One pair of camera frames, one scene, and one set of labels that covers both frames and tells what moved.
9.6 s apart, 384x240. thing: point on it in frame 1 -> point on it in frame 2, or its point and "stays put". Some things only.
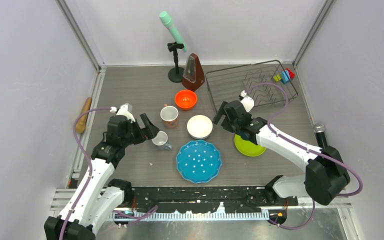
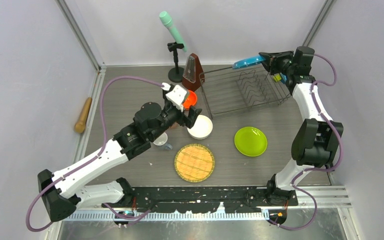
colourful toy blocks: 285,76 stays put
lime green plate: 247,148 stays put
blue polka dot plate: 198,161 -> 248,62
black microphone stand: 175,74 stays put
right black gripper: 220,112 -> 275,58
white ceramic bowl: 199,127 stays put
